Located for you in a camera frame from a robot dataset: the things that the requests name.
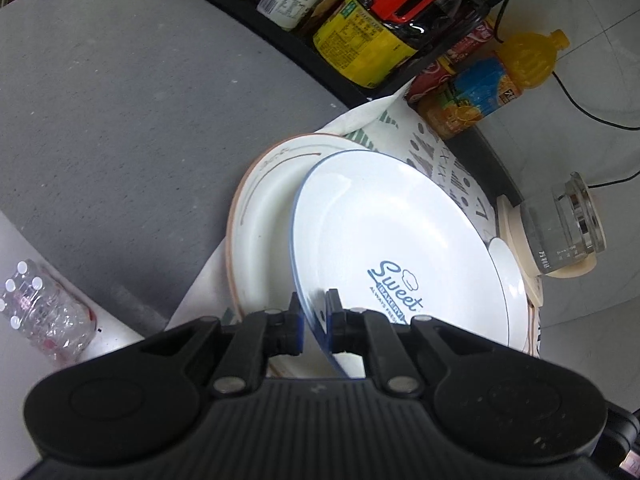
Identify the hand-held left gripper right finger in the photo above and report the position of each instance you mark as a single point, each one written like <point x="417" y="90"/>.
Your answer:
<point x="331" y="320"/>

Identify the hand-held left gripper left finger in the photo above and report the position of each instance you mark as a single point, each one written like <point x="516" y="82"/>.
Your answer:
<point x="298" y="322"/>

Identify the white plate with blue print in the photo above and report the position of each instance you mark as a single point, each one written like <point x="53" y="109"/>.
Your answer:
<point x="390" y="220"/>

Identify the white plate with brown rim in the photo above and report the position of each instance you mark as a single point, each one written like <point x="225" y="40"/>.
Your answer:
<point x="265" y="210"/>

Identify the white plate with grey print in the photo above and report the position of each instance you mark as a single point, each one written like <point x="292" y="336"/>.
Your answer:
<point x="507" y="270"/>

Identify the patterned fringed tablecloth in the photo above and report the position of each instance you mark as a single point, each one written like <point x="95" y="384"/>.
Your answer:
<point x="435" y="160"/>

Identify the cream kettle base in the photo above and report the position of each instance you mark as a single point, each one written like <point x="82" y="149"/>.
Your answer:
<point x="510" y="220"/>

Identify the glass electric kettle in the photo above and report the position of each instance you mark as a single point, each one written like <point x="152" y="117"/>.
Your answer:
<point x="557" y="230"/>

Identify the black metal spice rack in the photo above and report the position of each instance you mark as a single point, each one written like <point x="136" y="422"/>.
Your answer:
<point x="320" y="67"/>

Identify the pack of water bottles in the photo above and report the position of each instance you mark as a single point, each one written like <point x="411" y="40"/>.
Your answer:
<point x="45" y="310"/>

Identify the orange juice bottle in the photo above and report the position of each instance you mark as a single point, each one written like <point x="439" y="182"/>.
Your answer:
<point x="490" y="85"/>

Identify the white labelled jar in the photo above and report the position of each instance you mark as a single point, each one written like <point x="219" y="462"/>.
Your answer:
<point x="290" y="0"/>

